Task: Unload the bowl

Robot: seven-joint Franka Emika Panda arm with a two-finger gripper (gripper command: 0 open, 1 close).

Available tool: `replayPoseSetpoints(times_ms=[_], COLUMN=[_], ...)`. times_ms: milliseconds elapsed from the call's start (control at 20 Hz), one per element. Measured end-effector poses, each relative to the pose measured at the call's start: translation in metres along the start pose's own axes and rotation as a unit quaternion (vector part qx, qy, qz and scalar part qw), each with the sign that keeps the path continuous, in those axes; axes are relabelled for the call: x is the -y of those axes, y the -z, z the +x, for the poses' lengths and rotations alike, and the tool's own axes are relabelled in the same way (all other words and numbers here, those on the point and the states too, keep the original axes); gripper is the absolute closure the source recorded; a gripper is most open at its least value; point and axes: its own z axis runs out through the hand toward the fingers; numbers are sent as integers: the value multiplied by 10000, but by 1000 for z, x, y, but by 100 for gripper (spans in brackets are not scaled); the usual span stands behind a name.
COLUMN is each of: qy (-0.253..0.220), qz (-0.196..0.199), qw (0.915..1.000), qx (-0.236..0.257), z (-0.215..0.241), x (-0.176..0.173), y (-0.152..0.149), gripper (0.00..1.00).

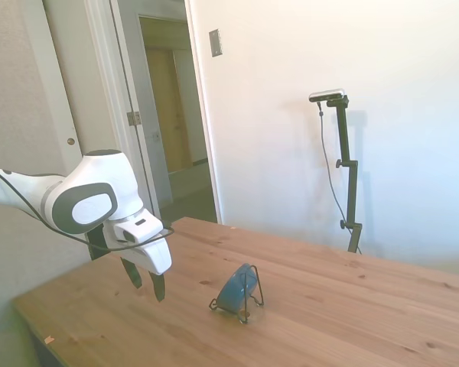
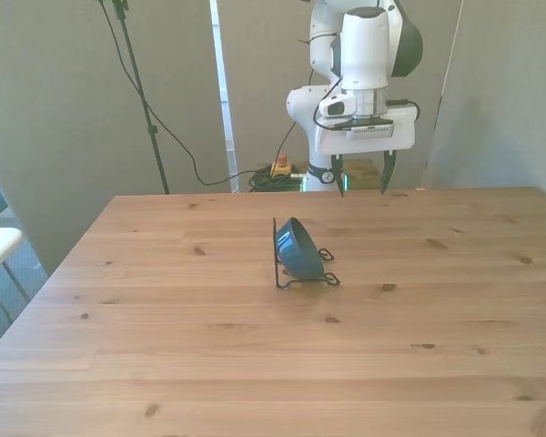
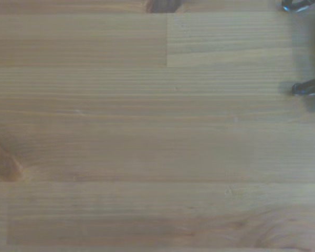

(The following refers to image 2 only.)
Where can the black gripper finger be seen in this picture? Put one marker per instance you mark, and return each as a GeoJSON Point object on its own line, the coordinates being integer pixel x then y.
{"type": "Point", "coordinates": [388, 175]}
{"type": "Point", "coordinates": [340, 178]}

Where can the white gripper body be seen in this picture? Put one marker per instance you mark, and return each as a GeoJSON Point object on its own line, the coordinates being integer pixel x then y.
{"type": "Point", "coordinates": [405, 132]}

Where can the blue bowl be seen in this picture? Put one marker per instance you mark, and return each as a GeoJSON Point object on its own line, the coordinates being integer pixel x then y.
{"type": "Point", "coordinates": [305, 255]}

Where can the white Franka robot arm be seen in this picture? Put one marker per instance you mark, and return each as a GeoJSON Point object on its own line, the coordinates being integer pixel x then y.
{"type": "Point", "coordinates": [364, 45]}

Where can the yellow emergency stop button box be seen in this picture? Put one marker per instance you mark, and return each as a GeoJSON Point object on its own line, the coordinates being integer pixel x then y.
{"type": "Point", "coordinates": [281, 169]}

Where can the black tripod stand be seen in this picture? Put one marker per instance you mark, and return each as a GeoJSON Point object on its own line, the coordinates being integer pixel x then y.
{"type": "Point", "coordinates": [153, 129]}

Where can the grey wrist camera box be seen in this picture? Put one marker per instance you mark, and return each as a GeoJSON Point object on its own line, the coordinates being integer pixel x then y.
{"type": "Point", "coordinates": [371, 129]}

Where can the white vertical frame strip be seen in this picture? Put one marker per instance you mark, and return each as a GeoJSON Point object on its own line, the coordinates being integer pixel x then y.
{"type": "Point", "coordinates": [223, 91]}

